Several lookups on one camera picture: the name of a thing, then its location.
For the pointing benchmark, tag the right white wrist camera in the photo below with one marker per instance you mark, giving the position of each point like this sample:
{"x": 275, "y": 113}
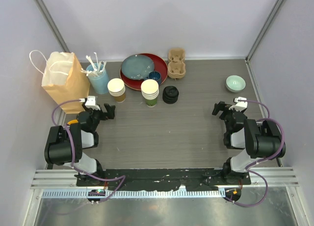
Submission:
{"x": 240, "y": 104}

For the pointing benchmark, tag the small dark blue bowl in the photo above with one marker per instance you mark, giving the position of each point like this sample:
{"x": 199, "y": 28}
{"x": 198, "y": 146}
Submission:
{"x": 155, "y": 75}

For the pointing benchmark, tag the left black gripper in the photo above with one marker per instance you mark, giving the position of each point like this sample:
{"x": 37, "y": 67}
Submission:
{"x": 109, "y": 114}

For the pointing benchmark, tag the green paper cup stack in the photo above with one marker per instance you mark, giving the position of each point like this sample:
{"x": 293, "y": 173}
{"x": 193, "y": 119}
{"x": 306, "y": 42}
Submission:
{"x": 150, "y": 92}

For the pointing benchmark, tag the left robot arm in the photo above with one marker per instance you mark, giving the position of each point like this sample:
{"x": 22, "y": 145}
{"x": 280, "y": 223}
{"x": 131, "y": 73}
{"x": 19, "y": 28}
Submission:
{"x": 65, "y": 144}

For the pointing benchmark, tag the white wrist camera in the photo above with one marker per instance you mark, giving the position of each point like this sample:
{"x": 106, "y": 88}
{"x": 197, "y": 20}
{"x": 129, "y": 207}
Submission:
{"x": 240, "y": 104}
{"x": 91, "y": 103}

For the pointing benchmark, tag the white slotted cable duct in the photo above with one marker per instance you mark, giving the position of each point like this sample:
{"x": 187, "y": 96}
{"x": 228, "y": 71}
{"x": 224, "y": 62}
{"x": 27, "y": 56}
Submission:
{"x": 93, "y": 194}

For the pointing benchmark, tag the cardboard cup carrier stack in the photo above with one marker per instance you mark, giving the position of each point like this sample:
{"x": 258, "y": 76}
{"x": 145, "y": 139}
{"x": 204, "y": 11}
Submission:
{"x": 176, "y": 65}

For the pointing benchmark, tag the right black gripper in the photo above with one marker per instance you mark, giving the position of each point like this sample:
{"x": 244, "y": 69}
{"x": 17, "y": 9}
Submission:
{"x": 222, "y": 106}

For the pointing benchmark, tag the orange round dish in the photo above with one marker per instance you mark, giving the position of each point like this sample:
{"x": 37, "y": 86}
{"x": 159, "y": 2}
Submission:
{"x": 72, "y": 122}

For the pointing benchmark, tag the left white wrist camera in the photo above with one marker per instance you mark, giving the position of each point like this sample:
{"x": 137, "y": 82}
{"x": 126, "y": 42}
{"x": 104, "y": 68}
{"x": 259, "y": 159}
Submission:
{"x": 91, "y": 103}

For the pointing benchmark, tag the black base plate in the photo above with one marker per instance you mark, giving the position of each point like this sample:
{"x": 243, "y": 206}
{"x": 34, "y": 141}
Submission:
{"x": 163, "y": 180}

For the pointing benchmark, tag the aluminium frame rail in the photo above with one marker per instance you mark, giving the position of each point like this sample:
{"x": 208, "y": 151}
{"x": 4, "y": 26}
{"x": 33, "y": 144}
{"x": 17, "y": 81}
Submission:
{"x": 275, "y": 177}

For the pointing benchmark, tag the brown paper bag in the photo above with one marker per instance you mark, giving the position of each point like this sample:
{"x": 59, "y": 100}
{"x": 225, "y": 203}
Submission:
{"x": 63, "y": 79}

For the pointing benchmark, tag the black cup lid stack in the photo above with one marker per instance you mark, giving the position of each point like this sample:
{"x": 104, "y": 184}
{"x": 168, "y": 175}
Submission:
{"x": 170, "y": 94}

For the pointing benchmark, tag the light blue cylinder holder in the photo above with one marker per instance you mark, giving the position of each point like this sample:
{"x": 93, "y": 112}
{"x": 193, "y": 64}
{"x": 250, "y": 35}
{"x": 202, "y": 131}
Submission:
{"x": 99, "y": 79}

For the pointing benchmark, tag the blue-grey ceramic plate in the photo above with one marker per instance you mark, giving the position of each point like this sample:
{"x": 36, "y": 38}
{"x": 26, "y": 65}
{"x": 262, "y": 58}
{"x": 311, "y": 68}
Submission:
{"x": 137, "y": 67}

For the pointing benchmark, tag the pale green ceramic bowl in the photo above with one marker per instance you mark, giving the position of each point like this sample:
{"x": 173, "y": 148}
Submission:
{"x": 235, "y": 83}

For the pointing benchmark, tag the brown paper cup stack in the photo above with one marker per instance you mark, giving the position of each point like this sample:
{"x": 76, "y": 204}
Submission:
{"x": 116, "y": 88}

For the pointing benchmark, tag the red round tray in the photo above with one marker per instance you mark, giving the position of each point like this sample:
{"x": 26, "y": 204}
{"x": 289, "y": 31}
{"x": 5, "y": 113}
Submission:
{"x": 160, "y": 66}

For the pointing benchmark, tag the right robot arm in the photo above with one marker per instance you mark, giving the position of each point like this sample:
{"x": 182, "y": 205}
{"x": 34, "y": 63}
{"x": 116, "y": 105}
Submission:
{"x": 259, "y": 141}

